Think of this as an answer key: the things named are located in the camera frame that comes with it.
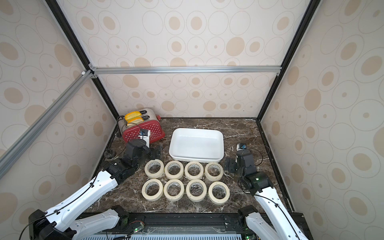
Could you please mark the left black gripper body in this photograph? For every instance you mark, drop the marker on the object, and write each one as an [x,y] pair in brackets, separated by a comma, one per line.
[148,153]

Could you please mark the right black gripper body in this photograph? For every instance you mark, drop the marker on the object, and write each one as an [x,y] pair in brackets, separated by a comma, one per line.
[231,163]

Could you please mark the beige masking tape roll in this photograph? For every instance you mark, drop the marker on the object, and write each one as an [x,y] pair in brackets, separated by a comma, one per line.
[196,190]
[194,171]
[154,169]
[174,190]
[219,193]
[152,190]
[174,170]
[214,172]

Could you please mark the white rectangular storage tray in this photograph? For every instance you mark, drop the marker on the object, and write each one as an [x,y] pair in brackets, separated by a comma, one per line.
[197,145]

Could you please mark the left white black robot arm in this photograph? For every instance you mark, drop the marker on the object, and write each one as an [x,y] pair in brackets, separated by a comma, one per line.
[63,222]

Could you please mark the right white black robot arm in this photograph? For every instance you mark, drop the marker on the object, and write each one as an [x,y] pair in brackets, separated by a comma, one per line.
[257,184]

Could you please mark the yellow toast slice front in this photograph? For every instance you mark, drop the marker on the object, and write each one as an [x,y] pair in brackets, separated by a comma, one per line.
[135,121]

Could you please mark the yellow toast slice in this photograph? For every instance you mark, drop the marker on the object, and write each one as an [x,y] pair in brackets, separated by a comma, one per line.
[135,121]
[132,115]

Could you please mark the red polka dot toaster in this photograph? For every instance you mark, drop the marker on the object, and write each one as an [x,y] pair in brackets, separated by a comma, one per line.
[151,122]

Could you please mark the yellow toast slice rear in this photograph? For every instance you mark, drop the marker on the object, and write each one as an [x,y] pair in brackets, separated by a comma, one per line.
[132,115]

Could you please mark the left diagonal aluminium bar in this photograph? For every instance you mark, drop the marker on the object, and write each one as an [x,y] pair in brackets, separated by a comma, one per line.
[22,144]

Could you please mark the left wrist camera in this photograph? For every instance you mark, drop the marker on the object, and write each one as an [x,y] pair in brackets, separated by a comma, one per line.
[145,135]

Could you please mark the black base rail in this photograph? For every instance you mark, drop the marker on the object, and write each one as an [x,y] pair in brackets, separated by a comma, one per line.
[184,223]

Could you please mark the horizontal aluminium frame bar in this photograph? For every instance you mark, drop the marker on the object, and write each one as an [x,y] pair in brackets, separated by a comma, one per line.
[188,70]

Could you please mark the black right corner post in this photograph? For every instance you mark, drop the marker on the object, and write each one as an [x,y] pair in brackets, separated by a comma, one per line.
[300,32]

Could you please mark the black corner post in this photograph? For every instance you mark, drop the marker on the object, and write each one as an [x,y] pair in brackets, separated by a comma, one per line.
[300,32]
[81,54]

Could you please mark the black left corner post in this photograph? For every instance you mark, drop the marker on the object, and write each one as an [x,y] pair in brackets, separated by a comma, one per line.
[81,54]

